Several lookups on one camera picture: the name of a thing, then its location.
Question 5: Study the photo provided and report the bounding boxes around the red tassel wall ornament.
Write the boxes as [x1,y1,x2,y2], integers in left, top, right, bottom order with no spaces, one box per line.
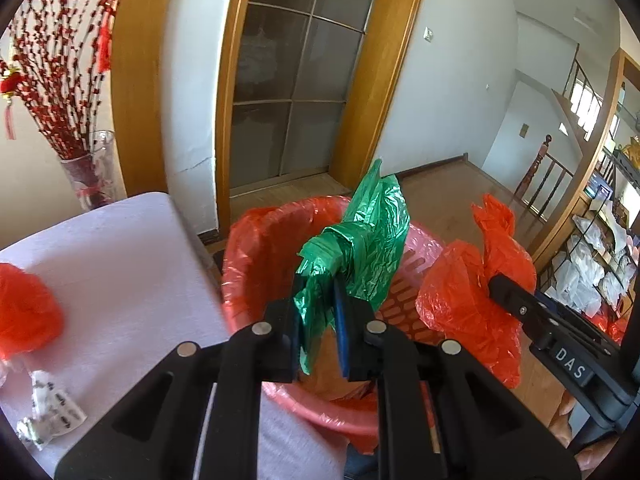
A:
[95,0,146,73]

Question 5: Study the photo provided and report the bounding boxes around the clear glass vase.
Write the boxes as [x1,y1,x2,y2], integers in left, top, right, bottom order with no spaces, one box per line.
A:
[59,130,126,211]

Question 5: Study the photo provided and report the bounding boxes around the green plastic bag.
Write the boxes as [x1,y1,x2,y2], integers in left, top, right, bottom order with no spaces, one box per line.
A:
[292,159,412,376]

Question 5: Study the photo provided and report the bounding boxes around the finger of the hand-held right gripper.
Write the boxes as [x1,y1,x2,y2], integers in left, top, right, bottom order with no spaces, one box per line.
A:
[487,274,556,348]

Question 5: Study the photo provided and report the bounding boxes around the white tablecloth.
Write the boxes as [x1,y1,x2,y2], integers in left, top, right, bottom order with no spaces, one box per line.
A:
[0,191,351,480]

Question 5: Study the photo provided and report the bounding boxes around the small red hanging charm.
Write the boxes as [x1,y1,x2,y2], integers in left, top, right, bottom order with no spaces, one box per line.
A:
[0,67,27,141]

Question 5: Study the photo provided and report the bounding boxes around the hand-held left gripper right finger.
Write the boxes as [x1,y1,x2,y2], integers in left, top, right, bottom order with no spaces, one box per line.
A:
[332,276,583,480]

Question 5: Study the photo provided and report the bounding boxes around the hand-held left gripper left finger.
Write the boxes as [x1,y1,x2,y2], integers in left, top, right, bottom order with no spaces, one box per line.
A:
[54,272,307,480]

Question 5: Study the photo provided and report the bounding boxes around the white printed plastic wrapper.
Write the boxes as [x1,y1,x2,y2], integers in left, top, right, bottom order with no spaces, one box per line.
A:
[17,369,88,451]

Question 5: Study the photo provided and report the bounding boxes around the wooden glass-panel door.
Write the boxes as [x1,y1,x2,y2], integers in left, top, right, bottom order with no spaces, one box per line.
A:
[215,0,432,202]

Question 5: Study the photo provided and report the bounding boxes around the person's dark trouser leg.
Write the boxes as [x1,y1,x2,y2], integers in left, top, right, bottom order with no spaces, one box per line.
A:
[345,442,381,480]

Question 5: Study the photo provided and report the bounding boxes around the staircase with metal railing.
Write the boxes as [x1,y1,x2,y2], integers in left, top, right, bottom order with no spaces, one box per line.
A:
[552,45,608,141]

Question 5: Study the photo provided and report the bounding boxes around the wooden stair banister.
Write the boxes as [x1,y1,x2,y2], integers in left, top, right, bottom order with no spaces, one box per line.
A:
[515,135,576,221]

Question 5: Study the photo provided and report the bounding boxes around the pink plastic waste basket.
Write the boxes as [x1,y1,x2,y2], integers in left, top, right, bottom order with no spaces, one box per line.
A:
[220,195,447,453]

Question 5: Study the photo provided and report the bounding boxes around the pile of white plastic bags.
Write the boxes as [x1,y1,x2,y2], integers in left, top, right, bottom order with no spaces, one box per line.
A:
[555,215,640,318]

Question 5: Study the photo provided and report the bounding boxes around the red plastic bag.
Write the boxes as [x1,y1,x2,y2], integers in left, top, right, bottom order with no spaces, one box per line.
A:
[416,194,537,390]
[0,262,66,361]

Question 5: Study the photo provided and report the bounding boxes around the red plastic bin liner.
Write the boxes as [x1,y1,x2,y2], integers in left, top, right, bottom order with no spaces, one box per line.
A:
[220,195,447,456]

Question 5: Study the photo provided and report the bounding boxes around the black metal shelf rack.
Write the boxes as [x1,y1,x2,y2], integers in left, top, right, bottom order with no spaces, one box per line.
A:
[542,130,640,346]

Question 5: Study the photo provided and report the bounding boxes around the red berry branches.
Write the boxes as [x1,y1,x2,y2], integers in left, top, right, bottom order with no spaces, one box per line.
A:
[0,0,123,161]

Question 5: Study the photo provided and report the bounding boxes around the person's right hand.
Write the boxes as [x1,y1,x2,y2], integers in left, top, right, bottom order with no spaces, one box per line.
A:
[549,387,621,472]

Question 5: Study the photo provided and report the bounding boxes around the wooden partition frame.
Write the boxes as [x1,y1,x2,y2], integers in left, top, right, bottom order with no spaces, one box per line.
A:
[530,47,640,286]

